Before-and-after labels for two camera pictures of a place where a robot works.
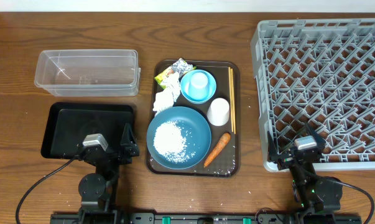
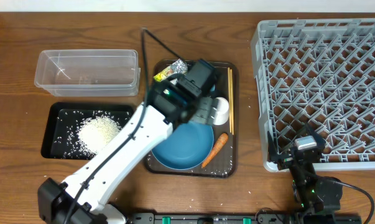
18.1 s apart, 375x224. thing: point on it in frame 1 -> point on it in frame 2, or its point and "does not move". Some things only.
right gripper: [273, 154] does not move
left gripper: [128, 150] -> [208, 116]
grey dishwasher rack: [329, 74] does not move
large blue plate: [194, 130] does not move
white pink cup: [219, 111] does not move
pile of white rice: [170, 142] -> [95, 132]
